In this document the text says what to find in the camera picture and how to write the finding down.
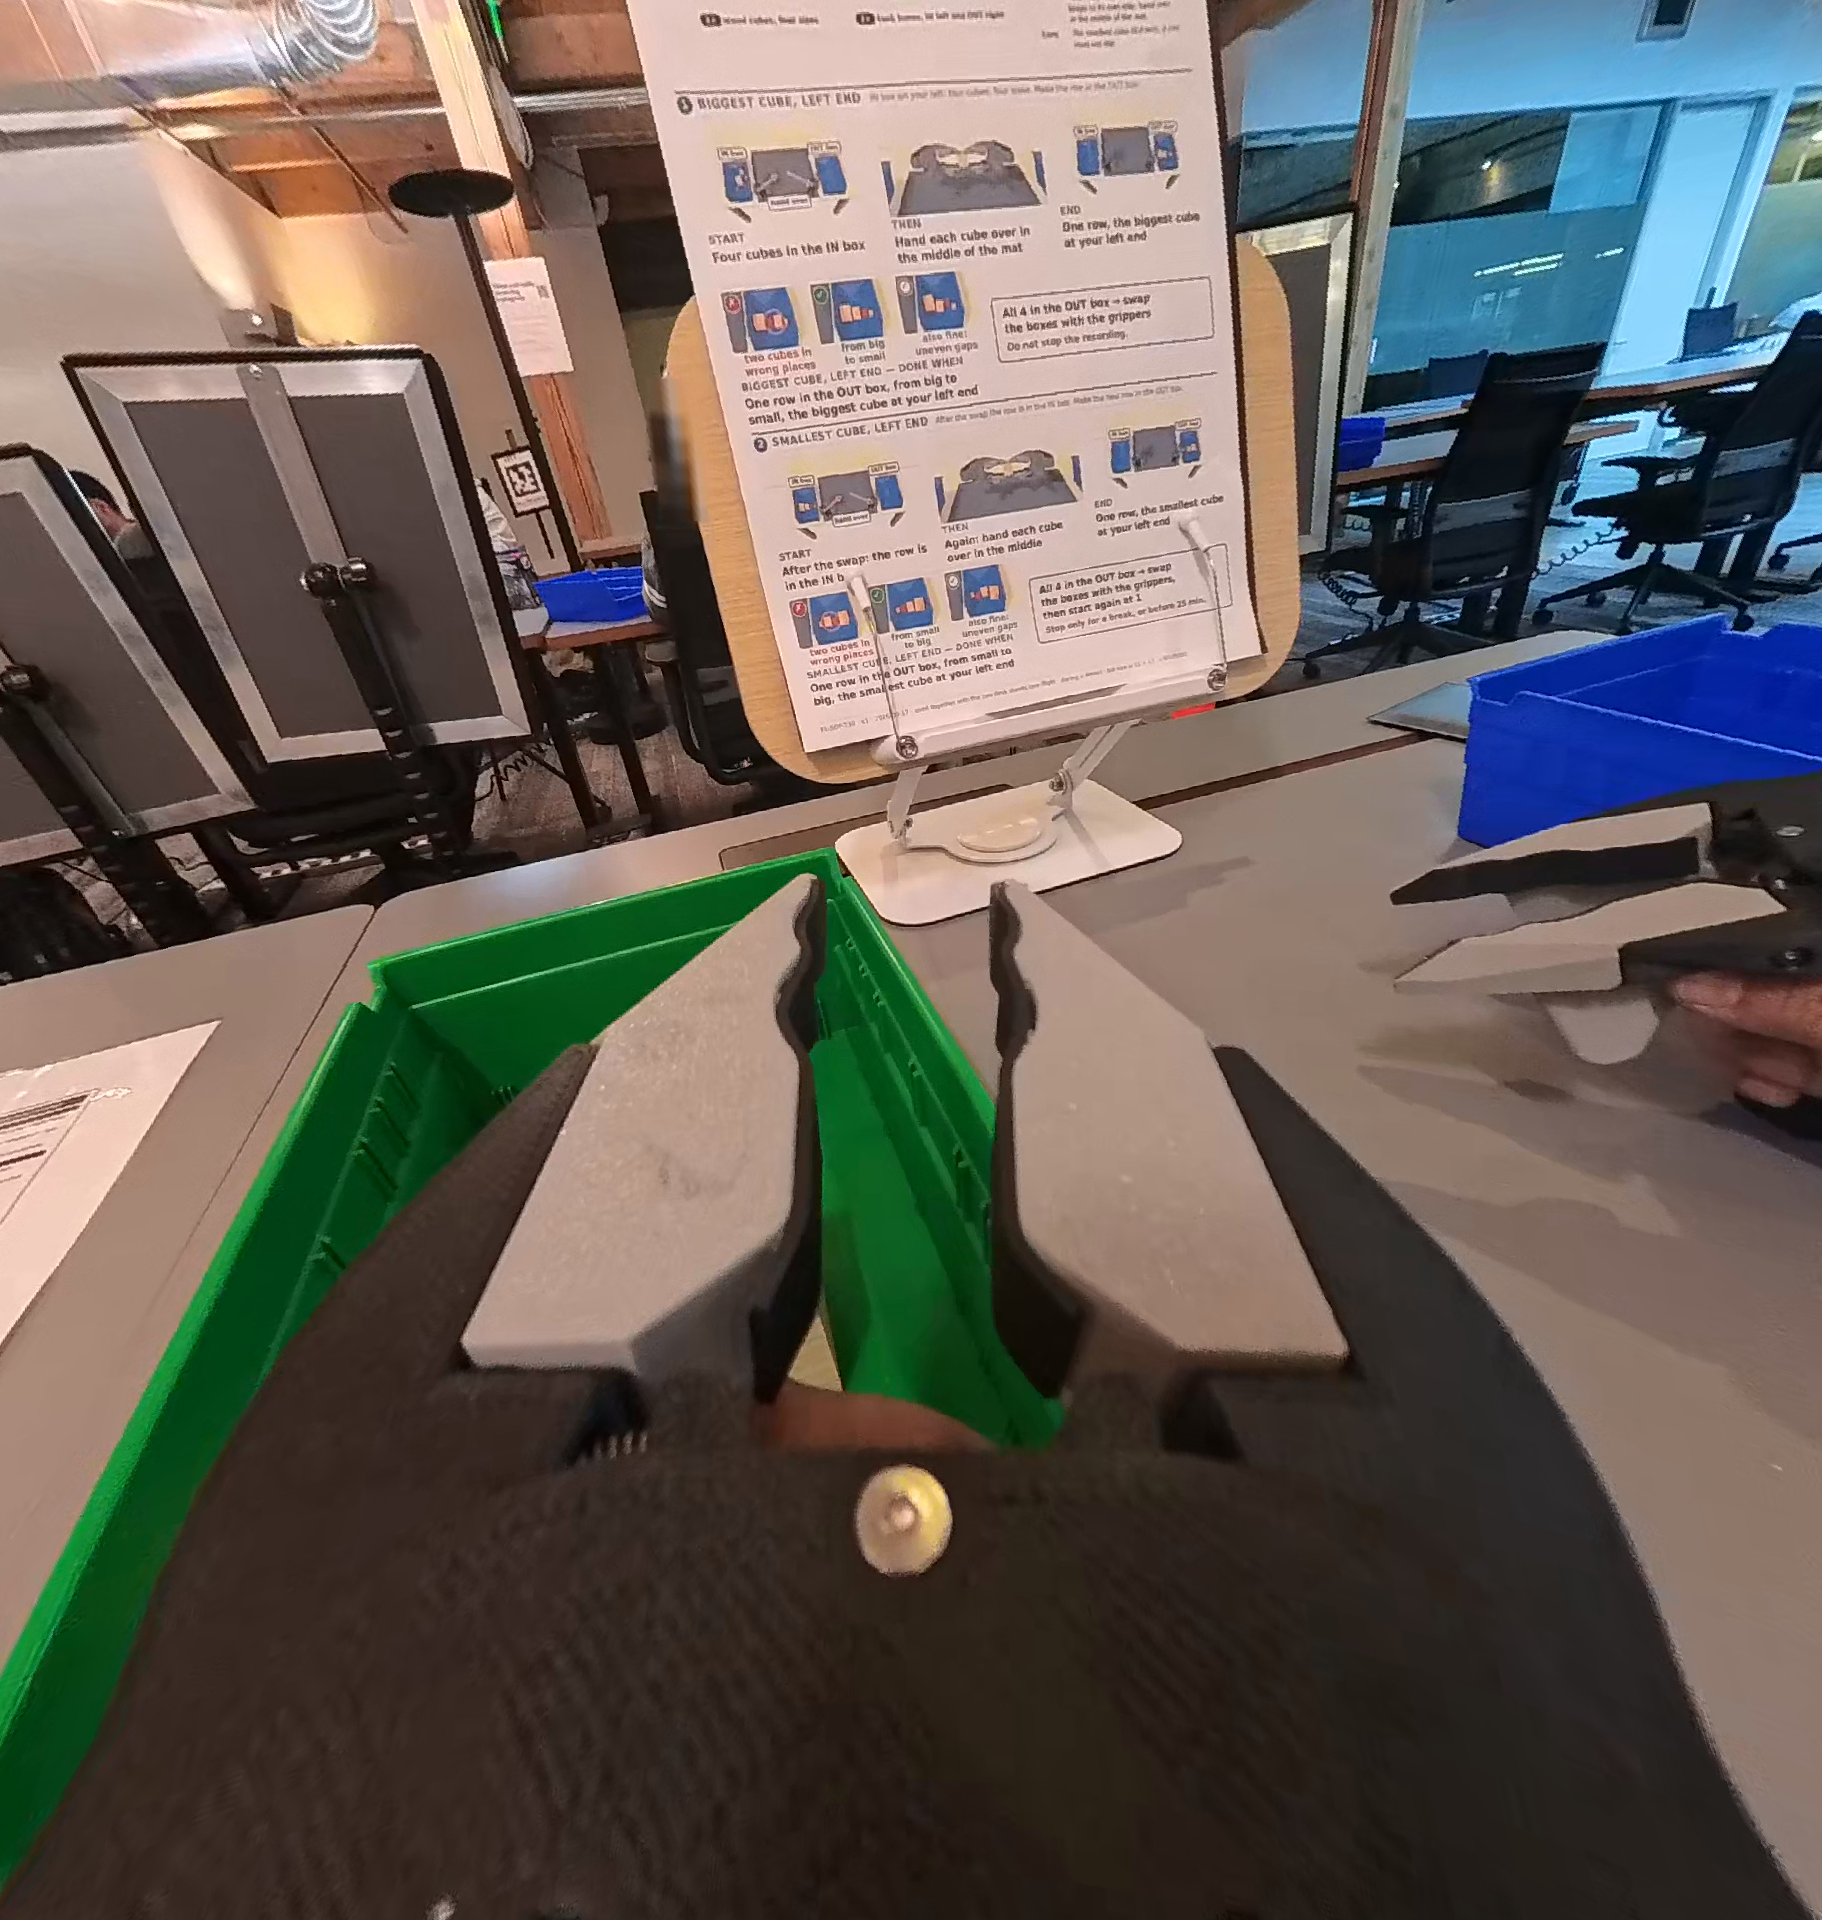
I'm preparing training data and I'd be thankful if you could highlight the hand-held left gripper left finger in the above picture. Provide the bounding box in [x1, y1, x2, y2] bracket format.
[458, 874, 827, 1403]

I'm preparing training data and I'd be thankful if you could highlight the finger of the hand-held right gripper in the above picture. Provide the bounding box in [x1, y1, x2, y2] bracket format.
[1388, 801, 1720, 909]
[1393, 881, 1795, 1067]

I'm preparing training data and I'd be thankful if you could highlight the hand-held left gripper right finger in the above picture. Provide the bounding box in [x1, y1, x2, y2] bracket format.
[988, 880, 1356, 1403]

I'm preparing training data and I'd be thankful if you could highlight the blue plastic bin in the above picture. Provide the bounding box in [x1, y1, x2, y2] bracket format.
[1454, 614, 1822, 850]

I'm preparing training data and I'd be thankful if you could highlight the green plastic bin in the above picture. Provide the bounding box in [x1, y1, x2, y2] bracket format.
[0, 846, 1070, 1899]

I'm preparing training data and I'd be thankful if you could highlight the grey desk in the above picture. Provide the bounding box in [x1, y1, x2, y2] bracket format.
[0, 629, 1822, 1920]

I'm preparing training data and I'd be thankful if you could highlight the person's right hand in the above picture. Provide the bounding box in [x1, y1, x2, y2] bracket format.
[1671, 965, 1822, 1120]

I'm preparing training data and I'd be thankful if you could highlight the black office chair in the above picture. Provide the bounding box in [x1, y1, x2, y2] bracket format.
[638, 486, 775, 790]
[1322, 344, 1606, 661]
[1538, 305, 1822, 635]

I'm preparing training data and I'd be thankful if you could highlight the black perforated stand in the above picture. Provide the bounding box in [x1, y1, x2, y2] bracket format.
[297, 558, 470, 864]

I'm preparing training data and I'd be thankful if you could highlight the grey framed monitor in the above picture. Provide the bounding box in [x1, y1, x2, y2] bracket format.
[1238, 210, 1358, 559]

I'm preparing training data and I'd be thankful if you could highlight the small wooden table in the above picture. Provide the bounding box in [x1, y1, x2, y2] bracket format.
[517, 605, 674, 833]

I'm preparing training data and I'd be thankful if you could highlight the printed paper sheet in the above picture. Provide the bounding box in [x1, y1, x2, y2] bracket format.
[0, 1020, 224, 1419]

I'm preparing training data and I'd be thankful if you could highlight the printed instruction sheet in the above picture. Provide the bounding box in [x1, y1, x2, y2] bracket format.
[625, 0, 1266, 760]

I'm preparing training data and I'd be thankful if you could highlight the grey framed panel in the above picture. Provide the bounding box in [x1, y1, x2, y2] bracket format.
[0, 442, 259, 875]

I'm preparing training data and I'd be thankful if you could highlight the black disc floor lamp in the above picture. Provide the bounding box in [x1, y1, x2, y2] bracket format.
[387, 167, 554, 451]

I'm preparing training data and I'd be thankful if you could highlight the wooden support post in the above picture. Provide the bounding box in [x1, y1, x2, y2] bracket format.
[1337, 0, 1419, 422]

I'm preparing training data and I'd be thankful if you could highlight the white wall notice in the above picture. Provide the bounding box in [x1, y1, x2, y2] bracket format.
[481, 258, 575, 377]

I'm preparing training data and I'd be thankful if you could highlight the silver ventilation duct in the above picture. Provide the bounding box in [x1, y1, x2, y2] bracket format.
[0, 0, 456, 159]

